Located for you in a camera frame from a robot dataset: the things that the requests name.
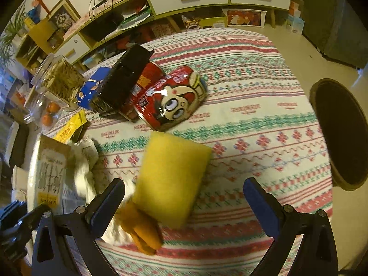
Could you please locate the white and yellow carton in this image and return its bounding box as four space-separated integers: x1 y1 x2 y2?
27 134 70 213

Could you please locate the white paper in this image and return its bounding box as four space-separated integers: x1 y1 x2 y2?
66 137 98 204

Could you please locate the yellow snack wrapper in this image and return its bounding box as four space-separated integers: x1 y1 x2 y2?
53 110 89 144

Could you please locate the yellow sponge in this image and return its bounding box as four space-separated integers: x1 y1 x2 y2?
133 132 212 229

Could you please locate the red cartoon face can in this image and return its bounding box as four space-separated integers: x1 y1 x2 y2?
134 65 208 132

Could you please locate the dark brown trash bin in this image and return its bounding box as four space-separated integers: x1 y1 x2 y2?
309 78 367 191

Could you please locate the glass jar with oranges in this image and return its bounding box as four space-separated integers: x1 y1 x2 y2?
24 91 62 130

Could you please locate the blue snack box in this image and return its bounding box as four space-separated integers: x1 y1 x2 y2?
77 67 111 110

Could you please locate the black compartment tray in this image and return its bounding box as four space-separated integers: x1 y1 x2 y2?
89 44 154 116

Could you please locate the patterned tablecloth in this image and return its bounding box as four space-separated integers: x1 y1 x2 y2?
99 28 332 275

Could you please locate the clear jar of seeds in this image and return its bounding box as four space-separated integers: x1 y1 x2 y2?
31 54 85 111

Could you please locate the red can with label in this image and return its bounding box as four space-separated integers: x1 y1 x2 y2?
120 61 165 121

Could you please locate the framed lion picture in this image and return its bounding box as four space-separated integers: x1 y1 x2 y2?
47 0 81 32

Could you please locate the white drawer TV cabinet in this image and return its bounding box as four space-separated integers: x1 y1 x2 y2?
55 0 291 65

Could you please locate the yellow cardboard box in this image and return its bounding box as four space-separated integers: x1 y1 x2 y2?
199 16 228 29

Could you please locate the framed orange picture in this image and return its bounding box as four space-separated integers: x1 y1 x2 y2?
222 8 267 27

